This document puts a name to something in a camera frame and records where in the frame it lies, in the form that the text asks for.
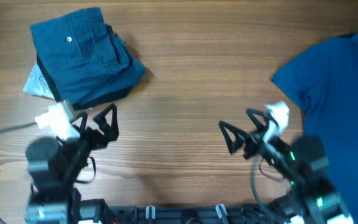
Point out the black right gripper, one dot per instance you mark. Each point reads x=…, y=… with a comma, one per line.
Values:
x=256, y=139

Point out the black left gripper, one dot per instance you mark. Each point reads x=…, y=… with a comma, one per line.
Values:
x=111, y=132

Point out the blue polo shirt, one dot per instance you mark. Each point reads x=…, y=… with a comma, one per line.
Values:
x=323, y=82

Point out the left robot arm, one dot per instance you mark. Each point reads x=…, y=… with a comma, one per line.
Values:
x=54, y=165

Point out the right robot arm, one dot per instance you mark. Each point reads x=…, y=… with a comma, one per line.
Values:
x=303, y=163

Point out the folded dark blue shorts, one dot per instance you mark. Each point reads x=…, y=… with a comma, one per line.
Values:
x=83, y=60

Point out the folded grey garment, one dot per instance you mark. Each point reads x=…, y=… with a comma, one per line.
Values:
x=36, y=84

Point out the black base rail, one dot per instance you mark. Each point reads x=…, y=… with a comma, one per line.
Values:
x=216, y=214

